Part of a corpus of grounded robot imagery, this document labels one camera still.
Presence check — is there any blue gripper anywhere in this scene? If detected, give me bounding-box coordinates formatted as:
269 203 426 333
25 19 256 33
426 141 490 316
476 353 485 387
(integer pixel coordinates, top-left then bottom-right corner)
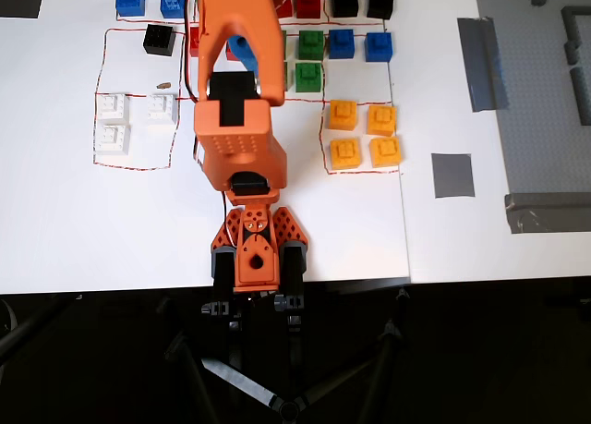
228 34 260 74

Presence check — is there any blue brick block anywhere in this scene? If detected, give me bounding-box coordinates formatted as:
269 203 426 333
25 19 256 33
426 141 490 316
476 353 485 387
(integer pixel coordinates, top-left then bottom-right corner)
327 29 356 60
115 0 147 19
364 31 393 64
160 0 188 19

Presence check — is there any black brick block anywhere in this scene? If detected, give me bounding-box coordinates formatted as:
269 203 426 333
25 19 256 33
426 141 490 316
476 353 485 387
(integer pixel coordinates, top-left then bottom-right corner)
142 24 175 58
332 0 360 18
367 0 395 20

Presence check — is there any white brick block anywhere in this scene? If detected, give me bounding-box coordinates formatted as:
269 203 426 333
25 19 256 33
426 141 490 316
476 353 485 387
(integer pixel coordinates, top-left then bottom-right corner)
95 92 130 122
94 123 131 155
146 93 179 123

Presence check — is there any yellow brick block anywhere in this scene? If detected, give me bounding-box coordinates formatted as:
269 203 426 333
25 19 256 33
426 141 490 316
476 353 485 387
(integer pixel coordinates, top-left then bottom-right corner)
330 138 362 170
367 103 398 137
368 136 403 169
326 99 358 131

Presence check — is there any grey tape square marker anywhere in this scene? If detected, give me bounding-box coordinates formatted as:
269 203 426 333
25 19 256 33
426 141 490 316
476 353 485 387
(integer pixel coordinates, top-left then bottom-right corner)
431 152 476 199

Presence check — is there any black grey table clamp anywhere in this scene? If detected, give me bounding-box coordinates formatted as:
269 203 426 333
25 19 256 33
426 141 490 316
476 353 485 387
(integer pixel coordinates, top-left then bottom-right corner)
272 241 308 333
201 246 239 331

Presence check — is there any black tape patch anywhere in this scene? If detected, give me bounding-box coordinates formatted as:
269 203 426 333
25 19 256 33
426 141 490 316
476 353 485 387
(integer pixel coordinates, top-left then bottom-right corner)
0 0 46 18

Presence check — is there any short grey tape strip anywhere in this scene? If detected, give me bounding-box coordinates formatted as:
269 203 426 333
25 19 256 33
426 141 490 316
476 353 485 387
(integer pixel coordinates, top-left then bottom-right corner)
456 16 511 114

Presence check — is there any grey studded baseplate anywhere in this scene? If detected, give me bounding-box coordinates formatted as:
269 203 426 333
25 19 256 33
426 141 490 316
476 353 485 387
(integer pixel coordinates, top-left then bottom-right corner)
475 0 591 197

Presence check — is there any long grey tape strip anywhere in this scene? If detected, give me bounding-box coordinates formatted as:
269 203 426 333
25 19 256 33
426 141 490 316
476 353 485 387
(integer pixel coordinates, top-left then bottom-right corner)
503 191 591 235

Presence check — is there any black metal bar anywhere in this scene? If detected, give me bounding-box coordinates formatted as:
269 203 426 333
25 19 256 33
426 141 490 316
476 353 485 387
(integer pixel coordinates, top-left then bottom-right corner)
0 297 66 365

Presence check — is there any black tripod stand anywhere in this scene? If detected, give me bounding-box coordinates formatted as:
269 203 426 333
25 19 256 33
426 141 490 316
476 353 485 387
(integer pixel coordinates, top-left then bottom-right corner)
156 287 415 424

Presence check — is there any red white black servo cable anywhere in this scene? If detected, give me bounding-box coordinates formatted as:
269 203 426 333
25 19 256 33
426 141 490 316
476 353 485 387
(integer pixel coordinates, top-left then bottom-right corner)
181 0 199 103
220 190 241 252

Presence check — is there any grey brick corner wall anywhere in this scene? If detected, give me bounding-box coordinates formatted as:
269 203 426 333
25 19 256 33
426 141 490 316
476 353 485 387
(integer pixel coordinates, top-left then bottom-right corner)
561 6 591 44

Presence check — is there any long grey brick wall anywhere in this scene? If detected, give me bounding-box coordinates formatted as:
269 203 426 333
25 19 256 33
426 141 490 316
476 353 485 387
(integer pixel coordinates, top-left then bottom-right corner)
570 67 591 127

